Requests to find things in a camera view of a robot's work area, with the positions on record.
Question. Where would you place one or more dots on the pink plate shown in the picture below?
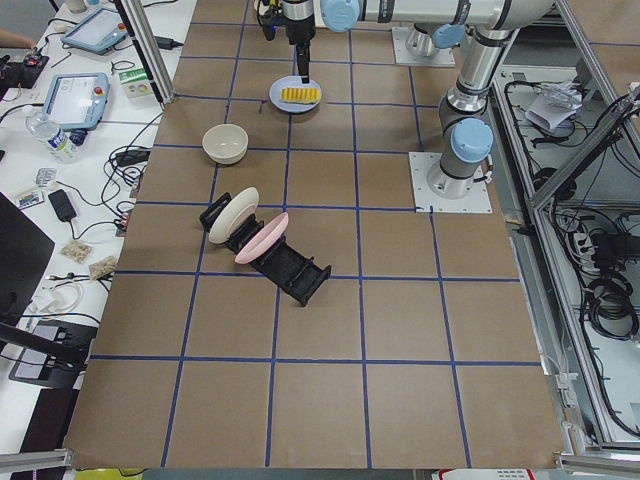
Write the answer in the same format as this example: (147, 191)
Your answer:
(263, 240)

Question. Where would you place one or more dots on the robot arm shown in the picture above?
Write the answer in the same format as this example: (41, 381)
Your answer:
(468, 138)
(341, 16)

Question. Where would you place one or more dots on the cream plate in rack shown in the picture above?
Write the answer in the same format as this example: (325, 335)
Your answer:
(232, 213)

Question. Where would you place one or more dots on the plastic water bottle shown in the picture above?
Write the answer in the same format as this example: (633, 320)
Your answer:
(50, 134)

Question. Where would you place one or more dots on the green white carton box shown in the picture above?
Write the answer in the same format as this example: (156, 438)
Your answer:
(135, 83)

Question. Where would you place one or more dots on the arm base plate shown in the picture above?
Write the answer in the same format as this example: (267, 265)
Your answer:
(435, 192)
(414, 47)

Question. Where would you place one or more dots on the teach pendant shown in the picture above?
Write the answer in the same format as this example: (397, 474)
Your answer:
(77, 101)
(97, 33)

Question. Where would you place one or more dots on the black dish rack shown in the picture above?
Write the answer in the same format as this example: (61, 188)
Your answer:
(293, 273)

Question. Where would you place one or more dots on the teach pendant near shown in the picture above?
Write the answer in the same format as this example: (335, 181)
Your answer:
(77, 101)

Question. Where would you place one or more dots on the person forearm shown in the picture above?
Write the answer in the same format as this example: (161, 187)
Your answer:
(12, 40)

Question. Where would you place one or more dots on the black power adapter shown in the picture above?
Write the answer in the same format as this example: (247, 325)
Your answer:
(62, 205)

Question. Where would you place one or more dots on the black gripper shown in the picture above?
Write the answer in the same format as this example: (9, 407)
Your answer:
(298, 26)

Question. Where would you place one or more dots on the teach pendant far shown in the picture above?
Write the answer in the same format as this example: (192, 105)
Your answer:
(97, 33)

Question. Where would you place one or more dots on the light blue plate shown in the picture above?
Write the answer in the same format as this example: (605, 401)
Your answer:
(291, 81)

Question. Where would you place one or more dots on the cream bowl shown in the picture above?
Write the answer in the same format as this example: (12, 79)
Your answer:
(225, 144)

